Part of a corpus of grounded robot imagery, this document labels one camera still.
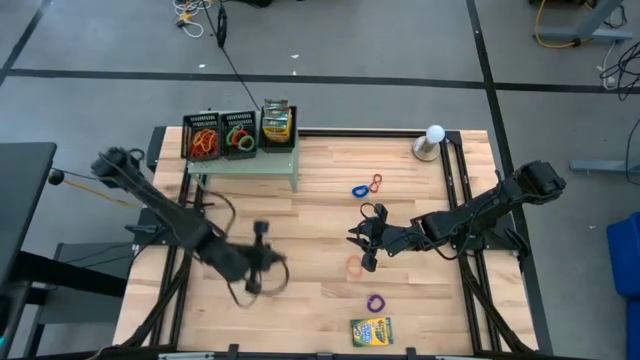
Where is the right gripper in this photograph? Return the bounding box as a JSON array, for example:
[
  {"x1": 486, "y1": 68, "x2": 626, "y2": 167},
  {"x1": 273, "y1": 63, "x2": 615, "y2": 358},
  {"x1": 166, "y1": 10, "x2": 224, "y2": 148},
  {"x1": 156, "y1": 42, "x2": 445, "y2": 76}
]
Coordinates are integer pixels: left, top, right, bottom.
[{"x1": 347, "y1": 203, "x2": 416, "y2": 274}]

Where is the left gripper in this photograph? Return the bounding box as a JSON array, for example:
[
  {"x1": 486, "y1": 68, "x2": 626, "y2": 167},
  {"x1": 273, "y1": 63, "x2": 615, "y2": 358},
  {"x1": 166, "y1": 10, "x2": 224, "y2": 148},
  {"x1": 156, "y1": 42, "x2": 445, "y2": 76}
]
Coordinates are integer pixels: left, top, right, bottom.
[{"x1": 239, "y1": 221, "x2": 288, "y2": 295}]

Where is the orange rubber band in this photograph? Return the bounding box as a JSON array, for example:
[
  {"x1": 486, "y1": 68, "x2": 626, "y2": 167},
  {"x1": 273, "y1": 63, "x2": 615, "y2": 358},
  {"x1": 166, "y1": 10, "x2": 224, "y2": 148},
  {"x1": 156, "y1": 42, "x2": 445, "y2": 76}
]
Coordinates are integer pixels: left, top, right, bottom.
[
  {"x1": 344, "y1": 254, "x2": 365, "y2": 280},
  {"x1": 193, "y1": 128, "x2": 220, "y2": 146}
]

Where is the purple coil wristband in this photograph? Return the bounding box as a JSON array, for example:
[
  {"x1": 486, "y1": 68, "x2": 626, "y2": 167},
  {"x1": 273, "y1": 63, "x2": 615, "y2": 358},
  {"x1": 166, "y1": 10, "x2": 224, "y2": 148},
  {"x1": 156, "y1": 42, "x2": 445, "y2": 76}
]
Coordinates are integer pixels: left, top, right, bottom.
[{"x1": 365, "y1": 293, "x2": 387, "y2": 315}]

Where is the blue and yellow crayon box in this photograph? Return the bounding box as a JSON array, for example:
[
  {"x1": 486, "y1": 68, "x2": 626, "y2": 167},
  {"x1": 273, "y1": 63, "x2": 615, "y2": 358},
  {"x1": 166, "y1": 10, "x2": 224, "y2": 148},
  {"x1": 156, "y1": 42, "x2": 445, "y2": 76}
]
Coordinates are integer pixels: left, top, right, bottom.
[{"x1": 349, "y1": 316, "x2": 396, "y2": 349}]

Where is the black mesh basket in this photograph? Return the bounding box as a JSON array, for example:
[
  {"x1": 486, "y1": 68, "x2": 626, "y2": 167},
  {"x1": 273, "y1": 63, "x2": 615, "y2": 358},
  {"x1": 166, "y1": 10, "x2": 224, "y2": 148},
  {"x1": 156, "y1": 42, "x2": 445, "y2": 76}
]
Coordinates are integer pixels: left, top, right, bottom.
[
  {"x1": 258, "y1": 106, "x2": 300, "y2": 158},
  {"x1": 180, "y1": 111, "x2": 223, "y2": 163},
  {"x1": 219, "y1": 109, "x2": 260, "y2": 162}
]

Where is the black desk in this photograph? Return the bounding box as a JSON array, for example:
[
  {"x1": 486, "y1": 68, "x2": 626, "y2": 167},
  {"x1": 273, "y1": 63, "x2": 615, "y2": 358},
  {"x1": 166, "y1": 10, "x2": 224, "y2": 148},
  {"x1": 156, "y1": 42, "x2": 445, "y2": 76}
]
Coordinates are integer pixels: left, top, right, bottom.
[{"x1": 0, "y1": 141, "x2": 58, "y2": 297}]

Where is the green perforated metal shelf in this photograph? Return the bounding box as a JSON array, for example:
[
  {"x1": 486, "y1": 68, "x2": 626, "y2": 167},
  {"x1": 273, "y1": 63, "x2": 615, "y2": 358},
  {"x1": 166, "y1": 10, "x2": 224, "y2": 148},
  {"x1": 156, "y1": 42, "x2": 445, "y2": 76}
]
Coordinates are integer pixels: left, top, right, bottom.
[{"x1": 187, "y1": 109, "x2": 301, "y2": 194}]

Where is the lamp with white bulb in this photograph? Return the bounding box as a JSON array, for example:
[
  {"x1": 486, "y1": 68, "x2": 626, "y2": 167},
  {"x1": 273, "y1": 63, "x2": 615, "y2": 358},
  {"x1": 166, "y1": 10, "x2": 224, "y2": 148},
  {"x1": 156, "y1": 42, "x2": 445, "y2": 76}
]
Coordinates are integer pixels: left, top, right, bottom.
[{"x1": 411, "y1": 124, "x2": 447, "y2": 163}]

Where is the blue bin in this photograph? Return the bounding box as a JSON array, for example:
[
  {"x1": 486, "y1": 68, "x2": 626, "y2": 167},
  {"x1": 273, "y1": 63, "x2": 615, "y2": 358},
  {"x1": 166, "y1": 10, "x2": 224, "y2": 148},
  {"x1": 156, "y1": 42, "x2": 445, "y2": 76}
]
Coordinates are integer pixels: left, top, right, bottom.
[{"x1": 605, "y1": 211, "x2": 640, "y2": 360}]

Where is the grey stand leg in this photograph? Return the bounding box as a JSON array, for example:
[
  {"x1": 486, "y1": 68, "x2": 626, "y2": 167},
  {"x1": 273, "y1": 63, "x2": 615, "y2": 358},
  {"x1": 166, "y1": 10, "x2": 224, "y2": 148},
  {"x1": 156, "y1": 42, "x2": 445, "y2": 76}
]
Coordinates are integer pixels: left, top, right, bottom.
[{"x1": 536, "y1": 0, "x2": 636, "y2": 44}]

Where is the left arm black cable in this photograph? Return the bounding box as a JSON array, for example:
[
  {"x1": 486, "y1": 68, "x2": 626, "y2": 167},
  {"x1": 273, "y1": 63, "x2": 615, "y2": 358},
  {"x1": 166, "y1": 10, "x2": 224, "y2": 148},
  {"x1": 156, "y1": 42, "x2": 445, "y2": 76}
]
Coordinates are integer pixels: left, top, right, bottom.
[{"x1": 197, "y1": 188, "x2": 292, "y2": 309}]

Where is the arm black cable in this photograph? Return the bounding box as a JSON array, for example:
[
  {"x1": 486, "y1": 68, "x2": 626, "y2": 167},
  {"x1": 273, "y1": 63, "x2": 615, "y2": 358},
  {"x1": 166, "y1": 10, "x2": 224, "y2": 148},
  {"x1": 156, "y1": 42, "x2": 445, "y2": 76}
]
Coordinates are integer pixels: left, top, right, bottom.
[
  {"x1": 197, "y1": 188, "x2": 292, "y2": 309},
  {"x1": 358, "y1": 201, "x2": 464, "y2": 262}
]

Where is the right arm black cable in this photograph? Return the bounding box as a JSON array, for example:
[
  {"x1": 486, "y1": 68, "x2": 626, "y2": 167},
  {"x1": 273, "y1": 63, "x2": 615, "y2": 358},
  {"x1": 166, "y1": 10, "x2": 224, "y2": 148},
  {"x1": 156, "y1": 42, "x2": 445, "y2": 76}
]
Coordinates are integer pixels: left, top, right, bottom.
[{"x1": 358, "y1": 201, "x2": 464, "y2": 262}]

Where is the black aluminium table frame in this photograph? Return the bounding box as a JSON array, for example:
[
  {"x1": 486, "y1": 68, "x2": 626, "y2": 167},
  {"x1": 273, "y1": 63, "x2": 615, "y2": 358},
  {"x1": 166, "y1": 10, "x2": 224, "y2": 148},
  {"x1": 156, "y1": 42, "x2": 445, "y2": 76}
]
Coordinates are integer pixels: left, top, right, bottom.
[{"x1": 112, "y1": 124, "x2": 554, "y2": 360}]

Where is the hanging black cable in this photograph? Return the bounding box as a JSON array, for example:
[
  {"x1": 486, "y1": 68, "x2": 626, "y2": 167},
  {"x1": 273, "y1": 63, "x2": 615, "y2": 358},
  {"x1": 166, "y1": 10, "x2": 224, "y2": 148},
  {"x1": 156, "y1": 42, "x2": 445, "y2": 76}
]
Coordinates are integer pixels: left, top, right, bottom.
[{"x1": 201, "y1": 0, "x2": 263, "y2": 113}]

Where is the white and yellow cable bundle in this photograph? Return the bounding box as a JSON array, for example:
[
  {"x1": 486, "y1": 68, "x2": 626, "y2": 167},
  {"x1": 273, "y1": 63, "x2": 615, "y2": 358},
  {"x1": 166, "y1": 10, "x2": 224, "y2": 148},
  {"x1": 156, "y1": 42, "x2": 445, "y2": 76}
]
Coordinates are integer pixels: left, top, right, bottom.
[{"x1": 171, "y1": 0, "x2": 214, "y2": 39}]

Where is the hanging yellow cord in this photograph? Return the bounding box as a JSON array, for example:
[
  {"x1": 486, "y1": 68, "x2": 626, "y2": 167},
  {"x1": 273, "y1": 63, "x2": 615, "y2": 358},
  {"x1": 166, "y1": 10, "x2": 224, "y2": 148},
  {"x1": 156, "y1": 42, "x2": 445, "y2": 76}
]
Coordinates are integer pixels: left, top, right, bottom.
[{"x1": 534, "y1": 0, "x2": 582, "y2": 51}]

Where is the tangle of floor cables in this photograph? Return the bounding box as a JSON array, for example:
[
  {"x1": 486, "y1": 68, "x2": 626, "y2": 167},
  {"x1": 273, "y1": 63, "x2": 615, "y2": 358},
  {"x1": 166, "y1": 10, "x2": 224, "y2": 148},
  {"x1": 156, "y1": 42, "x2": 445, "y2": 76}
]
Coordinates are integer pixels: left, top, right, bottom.
[{"x1": 596, "y1": 39, "x2": 640, "y2": 104}]

